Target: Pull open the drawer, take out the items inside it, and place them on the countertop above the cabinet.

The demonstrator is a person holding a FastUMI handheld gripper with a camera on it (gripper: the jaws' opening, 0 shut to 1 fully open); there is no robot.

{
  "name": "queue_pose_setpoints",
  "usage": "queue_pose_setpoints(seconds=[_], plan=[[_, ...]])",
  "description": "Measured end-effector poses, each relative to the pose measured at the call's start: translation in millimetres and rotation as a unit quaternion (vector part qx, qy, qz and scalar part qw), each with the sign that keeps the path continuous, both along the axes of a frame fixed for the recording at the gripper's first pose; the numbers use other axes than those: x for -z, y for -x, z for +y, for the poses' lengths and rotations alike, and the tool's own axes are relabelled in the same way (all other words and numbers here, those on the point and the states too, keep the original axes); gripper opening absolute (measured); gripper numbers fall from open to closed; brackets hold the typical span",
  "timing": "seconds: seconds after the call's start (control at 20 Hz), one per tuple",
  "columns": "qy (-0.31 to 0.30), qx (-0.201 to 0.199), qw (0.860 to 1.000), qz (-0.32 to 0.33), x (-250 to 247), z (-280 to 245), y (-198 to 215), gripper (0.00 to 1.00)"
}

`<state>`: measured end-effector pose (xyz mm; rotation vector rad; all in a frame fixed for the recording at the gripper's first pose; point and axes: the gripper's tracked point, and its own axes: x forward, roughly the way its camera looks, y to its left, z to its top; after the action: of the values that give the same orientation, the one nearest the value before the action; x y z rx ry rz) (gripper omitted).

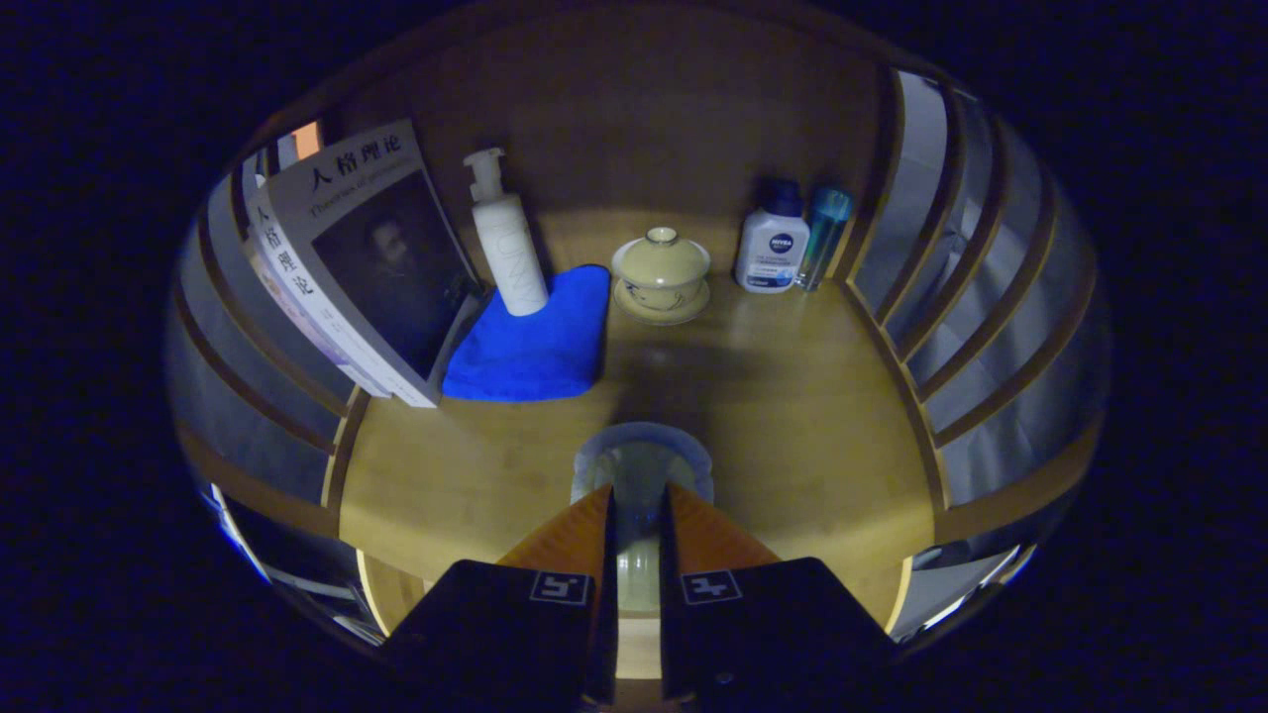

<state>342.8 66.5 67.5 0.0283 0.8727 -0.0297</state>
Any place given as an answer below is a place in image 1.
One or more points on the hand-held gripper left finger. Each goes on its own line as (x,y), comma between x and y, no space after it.
(604,634)

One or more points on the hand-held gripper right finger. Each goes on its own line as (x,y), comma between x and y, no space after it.
(672,644)

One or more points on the pale green cleaning sponge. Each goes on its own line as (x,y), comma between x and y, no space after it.
(642,465)

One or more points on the wooden countertop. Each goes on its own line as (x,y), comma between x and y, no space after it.
(792,396)

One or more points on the wooden cabinet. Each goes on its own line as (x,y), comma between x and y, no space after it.
(644,99)

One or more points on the blue folded cloth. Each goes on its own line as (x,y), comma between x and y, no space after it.
(535,352)

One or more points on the beige lidded tea cup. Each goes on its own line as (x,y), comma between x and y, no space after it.
(661,272)

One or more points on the white pump bottle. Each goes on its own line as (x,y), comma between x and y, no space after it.
(515,257)

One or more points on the white lotion bottle blue cap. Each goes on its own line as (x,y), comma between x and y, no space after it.
(771,253)

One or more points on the thin pale purple book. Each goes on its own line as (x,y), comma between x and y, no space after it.
(317,347)

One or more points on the slim teal bottle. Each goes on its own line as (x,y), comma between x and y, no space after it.
(822,238)

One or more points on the thick white book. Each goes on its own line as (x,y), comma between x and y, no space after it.
(376,257)

